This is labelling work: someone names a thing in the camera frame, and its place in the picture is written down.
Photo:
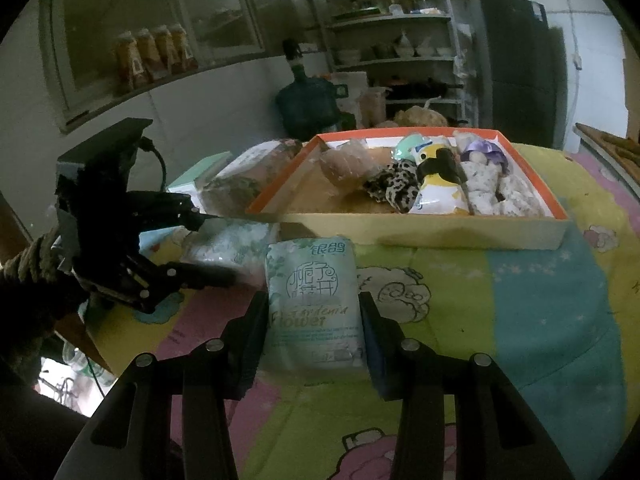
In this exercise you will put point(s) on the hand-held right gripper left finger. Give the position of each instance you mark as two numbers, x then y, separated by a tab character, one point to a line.
252	342

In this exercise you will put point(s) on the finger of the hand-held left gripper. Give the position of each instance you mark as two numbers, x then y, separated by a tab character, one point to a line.
170	207
200	275

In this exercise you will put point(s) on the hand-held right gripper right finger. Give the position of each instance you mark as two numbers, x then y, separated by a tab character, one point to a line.
375	352

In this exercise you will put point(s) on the green print tissue pack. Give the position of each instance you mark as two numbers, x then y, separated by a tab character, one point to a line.
235	242
310	310

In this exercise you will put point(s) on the orange rimmed cardboard box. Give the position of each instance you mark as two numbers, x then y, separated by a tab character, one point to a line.
425	232

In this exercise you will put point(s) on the yellow white packet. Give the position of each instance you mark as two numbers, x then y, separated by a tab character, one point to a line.
440	197

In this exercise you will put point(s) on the black bow hair clip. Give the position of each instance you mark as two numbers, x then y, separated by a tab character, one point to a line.
442	165

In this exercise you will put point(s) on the white teddy bear purple dress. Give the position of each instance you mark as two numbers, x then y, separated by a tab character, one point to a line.
480	151

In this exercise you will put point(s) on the person's left forearm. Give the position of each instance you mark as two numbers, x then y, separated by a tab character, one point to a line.
30	300

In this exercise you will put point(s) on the mint green tissue box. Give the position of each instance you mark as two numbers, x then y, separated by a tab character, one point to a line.
195	172

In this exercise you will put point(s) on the floral tissue pack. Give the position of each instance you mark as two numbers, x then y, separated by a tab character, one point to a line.
250	170

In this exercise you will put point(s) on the orange sauce bottle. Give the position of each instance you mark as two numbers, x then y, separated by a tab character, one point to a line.
167	50
184	47
150	55
131	62

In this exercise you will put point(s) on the leopard print scrunchie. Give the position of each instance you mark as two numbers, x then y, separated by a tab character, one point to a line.
395	185

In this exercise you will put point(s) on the blue water jug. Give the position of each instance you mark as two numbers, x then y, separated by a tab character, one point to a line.
307	105

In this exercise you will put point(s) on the black water jug pump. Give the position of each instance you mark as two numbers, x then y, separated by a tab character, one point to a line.
294	57

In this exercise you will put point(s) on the mint green round pouch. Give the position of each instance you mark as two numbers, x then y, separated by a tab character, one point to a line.
412	144

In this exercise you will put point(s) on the white board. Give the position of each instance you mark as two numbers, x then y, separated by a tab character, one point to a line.
350	85

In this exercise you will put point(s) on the clear plastic container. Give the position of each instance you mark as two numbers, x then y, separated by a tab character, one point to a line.
372	107

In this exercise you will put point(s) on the yellow filled bag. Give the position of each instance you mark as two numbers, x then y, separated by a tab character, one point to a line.
420	117

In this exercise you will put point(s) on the black pan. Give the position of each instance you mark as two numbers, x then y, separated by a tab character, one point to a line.
425	87

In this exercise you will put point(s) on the white shelf rack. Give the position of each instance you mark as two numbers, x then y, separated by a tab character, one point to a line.
390	20

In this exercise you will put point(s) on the wooden bench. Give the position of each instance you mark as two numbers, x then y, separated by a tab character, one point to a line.
610	150

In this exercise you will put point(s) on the dark grey refrigerator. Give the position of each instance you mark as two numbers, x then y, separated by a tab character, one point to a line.
515	70

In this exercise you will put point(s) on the glass window frame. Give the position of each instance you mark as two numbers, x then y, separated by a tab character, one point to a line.
260	25

